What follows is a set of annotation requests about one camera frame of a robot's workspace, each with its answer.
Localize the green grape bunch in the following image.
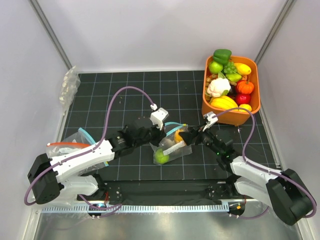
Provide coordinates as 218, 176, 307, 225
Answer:
223, 61, 238, 74

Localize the bag of white pieces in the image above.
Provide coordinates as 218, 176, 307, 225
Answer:
59, 65, 81, 116

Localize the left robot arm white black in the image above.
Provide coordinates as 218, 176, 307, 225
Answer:
24, 117, 166, 206

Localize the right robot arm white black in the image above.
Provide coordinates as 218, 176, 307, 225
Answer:
178, 127, 317, 226

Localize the green apple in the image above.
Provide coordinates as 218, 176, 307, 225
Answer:
208, 61, 224, 75

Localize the orange mango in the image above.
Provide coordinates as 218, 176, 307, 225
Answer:
173, 128, 184, 143

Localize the red apple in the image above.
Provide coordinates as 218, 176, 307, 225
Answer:
235, 93, 251, 106

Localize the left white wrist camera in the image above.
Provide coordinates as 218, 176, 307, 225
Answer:
150, 103, 169, 130

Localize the white cauliflower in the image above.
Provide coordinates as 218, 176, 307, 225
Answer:
206, 77, 231, 98

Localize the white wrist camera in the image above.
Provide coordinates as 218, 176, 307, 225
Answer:
150, 103, 169, 130
202, 111, 218, 132

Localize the yellow star fruit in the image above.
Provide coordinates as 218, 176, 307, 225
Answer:
209, 95, 238, 110

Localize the pile of clear zip bags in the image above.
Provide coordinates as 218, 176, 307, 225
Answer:
24, 132, 91, 208

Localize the orange plastic basket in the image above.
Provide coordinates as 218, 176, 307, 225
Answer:
201, 55, 261, 127

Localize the spare zip bag blue zipper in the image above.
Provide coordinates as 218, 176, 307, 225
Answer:
76, 127, 109, 170

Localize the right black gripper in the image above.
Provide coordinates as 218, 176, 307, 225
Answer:
179, 121, 222, 156

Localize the clear zip bag blue zipper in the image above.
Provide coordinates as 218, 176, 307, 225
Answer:
150, 122, 193, 165

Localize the slotted cable duct rail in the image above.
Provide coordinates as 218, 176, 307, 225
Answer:
41, 202, 229, 214

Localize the green bell pepper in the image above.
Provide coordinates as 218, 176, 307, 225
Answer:
212, 49, 232, 66

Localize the brown nut cluster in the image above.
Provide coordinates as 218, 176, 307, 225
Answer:
205, 74, 218, 88

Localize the black gridded mat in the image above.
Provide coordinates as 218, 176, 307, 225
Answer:
59, 70, 286, 181

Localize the yellow mango fruit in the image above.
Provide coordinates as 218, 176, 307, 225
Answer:
234, 62, 252, 76

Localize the yellow lemon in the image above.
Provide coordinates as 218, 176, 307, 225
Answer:
238, 103, 252, 113

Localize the green lime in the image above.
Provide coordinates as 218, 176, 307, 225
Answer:
154, 148, 170, 165

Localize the small orange pumpkin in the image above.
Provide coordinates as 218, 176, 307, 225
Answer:
236, 80, 255, 94

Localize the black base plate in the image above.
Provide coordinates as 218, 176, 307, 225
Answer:
83, 179, 250, 205

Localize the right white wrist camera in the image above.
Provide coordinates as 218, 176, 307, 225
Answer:
202, 111, 218, 132

